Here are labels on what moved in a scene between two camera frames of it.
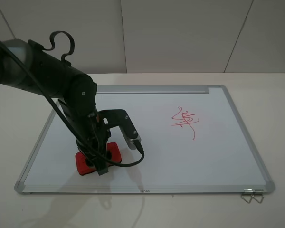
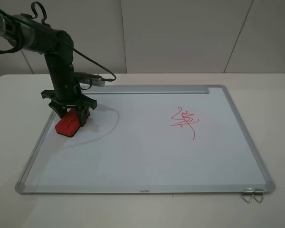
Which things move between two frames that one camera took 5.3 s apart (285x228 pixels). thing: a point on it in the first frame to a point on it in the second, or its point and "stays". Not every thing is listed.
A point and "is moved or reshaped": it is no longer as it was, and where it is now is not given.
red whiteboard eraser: [84, 168] is moved or reshaped
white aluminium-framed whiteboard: [195, 139] stays
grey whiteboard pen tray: [151, 89] stays
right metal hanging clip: [258, 201] stays
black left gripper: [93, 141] to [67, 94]
